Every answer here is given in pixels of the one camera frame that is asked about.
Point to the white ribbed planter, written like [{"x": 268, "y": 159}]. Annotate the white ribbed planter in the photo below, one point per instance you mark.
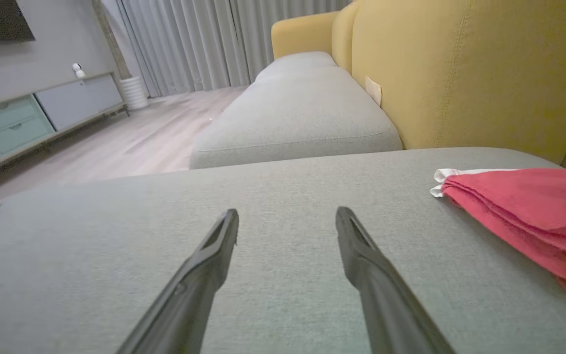
[{"x": 134, "y": 93}]

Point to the grey pleated curtain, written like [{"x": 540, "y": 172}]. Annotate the grey pleated curtain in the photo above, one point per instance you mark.
[{"x": 189, "y": 39}]

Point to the plain red garment white trim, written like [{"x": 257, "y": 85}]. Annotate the plain red garment white trim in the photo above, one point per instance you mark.
[{"x": 533, "y": 216}]

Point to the grey and green TV cabinet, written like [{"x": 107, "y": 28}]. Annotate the grey and green TV cabinet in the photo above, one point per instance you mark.
[{"x": 76, "y": 103}]

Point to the long grey sofa seat cushion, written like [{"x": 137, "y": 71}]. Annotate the long grey sofa seat cushion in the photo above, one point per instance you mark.
[{"x": 293, "y": 118}]

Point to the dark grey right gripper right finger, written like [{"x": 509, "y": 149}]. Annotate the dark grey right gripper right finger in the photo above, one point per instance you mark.
[{"x": 386, "y": 305}]

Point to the cream sofa label tag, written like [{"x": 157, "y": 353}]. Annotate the cream sofa label tag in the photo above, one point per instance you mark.
[{"x": 373, "y": 90}]

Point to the yellow sofa armrest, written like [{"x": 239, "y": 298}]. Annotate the yellow sofa armrest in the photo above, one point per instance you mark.
[{"x": 302, "y": 34}]

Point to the large grey sofa chaise cushion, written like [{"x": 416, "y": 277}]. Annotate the large grey sofa chaise cushion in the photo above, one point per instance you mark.
[{"x": 288, "y": 191}]

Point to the narrow yellow sofa backrest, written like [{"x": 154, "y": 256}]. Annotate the narrow yellow sofa backrest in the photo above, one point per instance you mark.
[{"x": 343, "y": 39}]

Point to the small white cabinet ornament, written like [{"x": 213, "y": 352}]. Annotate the small white cabinet ornament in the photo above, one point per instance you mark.
[{"x": 78, "y": 71}]

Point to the short grey sofa seat cushion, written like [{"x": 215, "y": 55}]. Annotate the short grey sofa seat cushion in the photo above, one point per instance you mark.
[{"x": 297, "y": 61}]

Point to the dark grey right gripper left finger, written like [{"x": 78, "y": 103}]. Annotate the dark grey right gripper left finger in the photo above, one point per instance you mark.
[{"x": 189, "y": 305}]

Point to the wide yellow sofa backrest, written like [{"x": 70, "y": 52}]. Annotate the wide yellow sofa backrest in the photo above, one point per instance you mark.
[{"x": 484, "y": 73}]

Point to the brown plant trunk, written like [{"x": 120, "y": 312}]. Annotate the brown plant trunk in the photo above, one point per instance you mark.
[{"x": 111, "y": 44}]

